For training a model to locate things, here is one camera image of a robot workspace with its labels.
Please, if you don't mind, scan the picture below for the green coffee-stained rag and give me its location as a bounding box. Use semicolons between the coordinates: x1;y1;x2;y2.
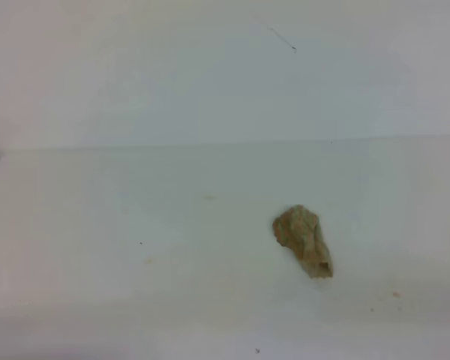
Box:
272;205;334;279

